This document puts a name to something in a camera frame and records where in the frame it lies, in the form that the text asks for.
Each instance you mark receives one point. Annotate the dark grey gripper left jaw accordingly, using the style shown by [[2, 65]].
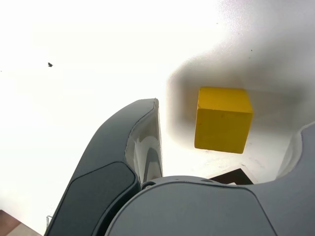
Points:
[[103, 172]]

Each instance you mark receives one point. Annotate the black tape square outline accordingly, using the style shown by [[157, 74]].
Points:
[[233, 175]]

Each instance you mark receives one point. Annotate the yellow cube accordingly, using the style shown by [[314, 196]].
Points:
[[221, 127]]

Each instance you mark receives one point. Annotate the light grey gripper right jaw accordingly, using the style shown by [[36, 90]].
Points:
[[192, 211]]

